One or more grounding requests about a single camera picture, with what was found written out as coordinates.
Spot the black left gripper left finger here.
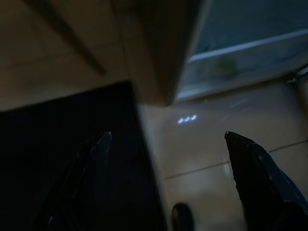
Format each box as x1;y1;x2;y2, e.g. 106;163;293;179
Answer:
31;131;113;231

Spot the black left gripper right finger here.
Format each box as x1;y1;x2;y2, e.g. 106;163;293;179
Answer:
224;131;308;231

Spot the black floor mat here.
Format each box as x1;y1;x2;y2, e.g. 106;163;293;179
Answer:
0;81;168;231

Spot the clear fridge crisper drawer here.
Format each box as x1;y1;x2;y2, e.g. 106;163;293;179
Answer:
177;28;308;101

